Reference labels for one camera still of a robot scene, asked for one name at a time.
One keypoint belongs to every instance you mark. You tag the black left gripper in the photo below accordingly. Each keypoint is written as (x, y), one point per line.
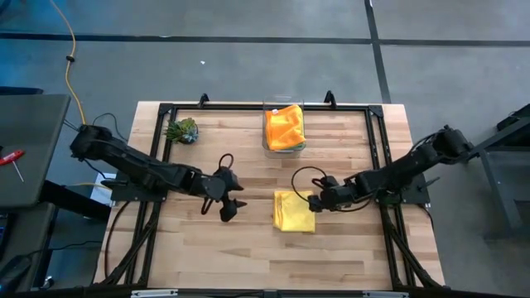
(221, 190)

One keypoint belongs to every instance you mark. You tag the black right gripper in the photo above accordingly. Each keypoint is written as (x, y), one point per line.
(337, 194)

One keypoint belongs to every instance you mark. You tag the yellow microfiber towel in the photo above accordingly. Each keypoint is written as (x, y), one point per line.
(294, 211)

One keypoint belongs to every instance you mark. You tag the orange microfiber towel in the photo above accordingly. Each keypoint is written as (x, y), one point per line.
(285, 128)

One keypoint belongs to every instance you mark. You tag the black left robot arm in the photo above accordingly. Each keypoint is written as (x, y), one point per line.
(136, 163)

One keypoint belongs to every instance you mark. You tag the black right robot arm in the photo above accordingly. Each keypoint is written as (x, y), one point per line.
(414, 165)

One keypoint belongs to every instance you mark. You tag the potted succulent plant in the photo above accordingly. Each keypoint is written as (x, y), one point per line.
(182, 131)

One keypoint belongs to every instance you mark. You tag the clear plastic bin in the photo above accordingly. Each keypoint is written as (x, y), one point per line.
(283, 99)

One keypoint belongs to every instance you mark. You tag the white paper sheet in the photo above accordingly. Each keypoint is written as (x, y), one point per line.
(99, 190)

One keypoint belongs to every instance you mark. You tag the black metal stand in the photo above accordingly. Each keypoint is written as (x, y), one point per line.
(502, 198)

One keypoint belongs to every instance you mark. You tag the grey desk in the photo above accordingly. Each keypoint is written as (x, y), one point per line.
(33, 145)

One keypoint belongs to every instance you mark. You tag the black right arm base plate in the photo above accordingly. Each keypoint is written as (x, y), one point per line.
(418, 192)

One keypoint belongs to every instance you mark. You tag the black metal table frame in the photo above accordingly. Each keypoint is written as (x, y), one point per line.
(232, 107)

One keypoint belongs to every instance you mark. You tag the black frame clamp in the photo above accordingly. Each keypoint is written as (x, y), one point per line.
(330, 99)
(203, 100)

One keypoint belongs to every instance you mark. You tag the silver table bracket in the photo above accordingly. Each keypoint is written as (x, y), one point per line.
(153, 294)
(385, 294)

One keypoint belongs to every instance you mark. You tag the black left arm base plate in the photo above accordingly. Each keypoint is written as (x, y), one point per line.
(124, 192)

